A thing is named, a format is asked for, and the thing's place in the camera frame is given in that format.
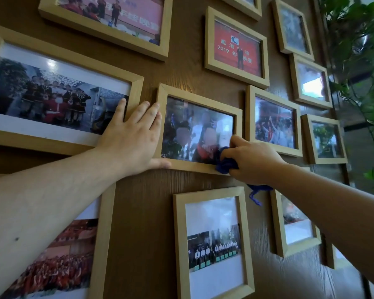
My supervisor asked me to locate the person's right forearm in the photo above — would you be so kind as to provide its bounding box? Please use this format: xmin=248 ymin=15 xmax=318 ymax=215
xmin=268 ymin=163 xmax=374 ymax=294

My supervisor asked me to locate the person's left forearm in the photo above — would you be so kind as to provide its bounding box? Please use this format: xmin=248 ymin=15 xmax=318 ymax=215
xmin=0 ymin=147 xmax=125 ymax=299

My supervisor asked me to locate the person's left hand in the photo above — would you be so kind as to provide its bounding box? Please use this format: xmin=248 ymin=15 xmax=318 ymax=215
xmin=94 ymin=98 xmax=172 ymax=178

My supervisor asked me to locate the wall group of wooden frames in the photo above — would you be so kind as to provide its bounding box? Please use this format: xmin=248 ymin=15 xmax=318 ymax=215
xmin=0 ymin=0 xmax=353 ymax=299

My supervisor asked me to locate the green leafy plant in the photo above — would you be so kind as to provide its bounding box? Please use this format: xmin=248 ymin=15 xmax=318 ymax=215
xmin=319 ymin=0 xmax=374 ymax=198

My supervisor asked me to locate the blue cleaning cloth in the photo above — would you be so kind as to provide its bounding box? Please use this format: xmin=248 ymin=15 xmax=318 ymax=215
xmin=214 ymin=146 xmax=273 ymax=207

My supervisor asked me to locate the person's right hand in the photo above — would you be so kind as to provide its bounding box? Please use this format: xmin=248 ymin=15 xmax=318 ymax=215
xmin=220 ymin=135 xmax=289 ymax=186

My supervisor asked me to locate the wooden picture frame dark photo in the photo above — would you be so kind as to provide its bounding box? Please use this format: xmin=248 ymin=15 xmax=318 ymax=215
xmin=153 ymin=83 xmax=244 ymax=176

